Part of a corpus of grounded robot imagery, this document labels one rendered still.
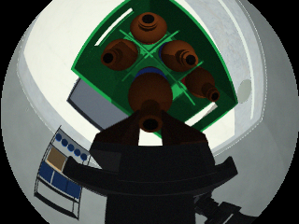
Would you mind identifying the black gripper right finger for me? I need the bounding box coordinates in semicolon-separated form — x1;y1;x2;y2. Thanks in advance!
161;109;208;146

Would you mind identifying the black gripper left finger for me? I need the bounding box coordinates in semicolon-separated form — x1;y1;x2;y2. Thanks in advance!
93;109;140;146

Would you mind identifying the green crate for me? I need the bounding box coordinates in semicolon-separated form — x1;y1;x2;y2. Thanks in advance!
71;0;238;132

